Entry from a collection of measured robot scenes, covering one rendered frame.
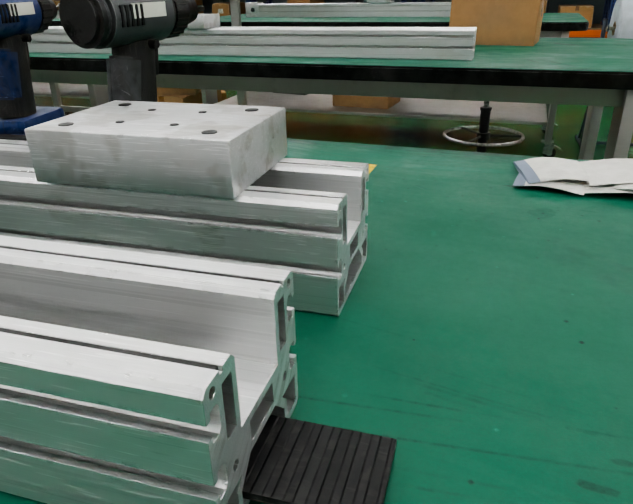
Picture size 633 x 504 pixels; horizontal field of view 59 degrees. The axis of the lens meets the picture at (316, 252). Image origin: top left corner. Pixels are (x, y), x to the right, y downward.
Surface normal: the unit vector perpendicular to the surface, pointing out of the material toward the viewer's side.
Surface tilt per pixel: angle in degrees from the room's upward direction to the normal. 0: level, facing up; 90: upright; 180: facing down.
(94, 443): 90
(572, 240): 0
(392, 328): 0
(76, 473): 90
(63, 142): 90
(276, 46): 90
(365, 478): 0
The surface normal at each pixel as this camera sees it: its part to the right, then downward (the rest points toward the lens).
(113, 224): -0.29, 0.42
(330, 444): -0.02, -0.90
